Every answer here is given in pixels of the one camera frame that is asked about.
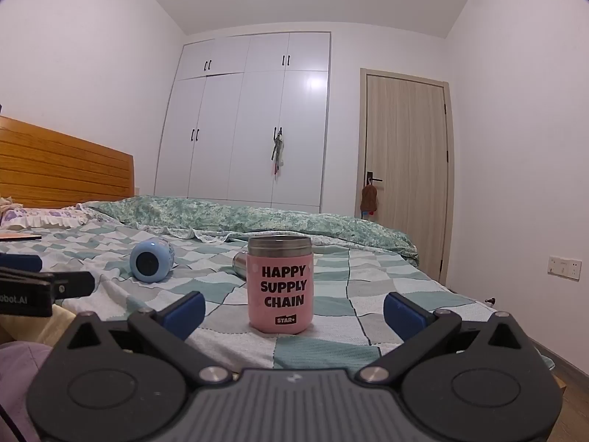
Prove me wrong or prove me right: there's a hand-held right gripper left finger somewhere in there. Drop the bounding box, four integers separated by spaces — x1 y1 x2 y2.
55 291 233 385

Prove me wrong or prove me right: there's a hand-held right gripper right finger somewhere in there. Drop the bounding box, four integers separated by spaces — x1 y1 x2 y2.
360 292 537 384

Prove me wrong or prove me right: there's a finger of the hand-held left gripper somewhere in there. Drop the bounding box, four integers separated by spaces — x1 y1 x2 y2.
0 253 43 273
0 267 96 303

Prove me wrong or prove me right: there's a light blue cup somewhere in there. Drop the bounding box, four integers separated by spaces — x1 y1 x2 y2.
130 237 176 283

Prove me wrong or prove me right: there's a pink printed cup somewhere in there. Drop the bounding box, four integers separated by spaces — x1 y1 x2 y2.
246 235 314 336

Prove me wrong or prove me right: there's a yellow cloth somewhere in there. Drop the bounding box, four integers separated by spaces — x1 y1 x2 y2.
0 306 77 347

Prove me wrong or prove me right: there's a purple floral pillow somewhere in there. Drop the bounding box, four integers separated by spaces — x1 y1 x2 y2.
0 205 99 232

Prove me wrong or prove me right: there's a purple cloth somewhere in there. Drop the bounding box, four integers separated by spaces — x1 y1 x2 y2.
0 341 52 442

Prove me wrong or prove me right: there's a wooden bed headboard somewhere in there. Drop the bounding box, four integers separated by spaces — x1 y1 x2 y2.
0 116 135 209

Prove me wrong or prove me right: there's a green floral duvet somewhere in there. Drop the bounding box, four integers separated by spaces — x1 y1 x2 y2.
87 196 419 266

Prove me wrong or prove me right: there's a light wooden door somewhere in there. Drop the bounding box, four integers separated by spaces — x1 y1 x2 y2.
354 68 456 284

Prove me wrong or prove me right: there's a white wardrobe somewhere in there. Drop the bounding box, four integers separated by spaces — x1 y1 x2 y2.
154 32 332 215

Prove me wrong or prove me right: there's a brown bag on handle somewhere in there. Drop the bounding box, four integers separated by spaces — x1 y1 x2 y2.
360 183 379 220

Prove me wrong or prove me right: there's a white wall socket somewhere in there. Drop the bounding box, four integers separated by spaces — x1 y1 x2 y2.
547 255 583 281

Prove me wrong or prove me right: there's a grey hanging keychain bundle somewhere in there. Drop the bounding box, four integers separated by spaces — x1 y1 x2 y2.
271 136 286 176

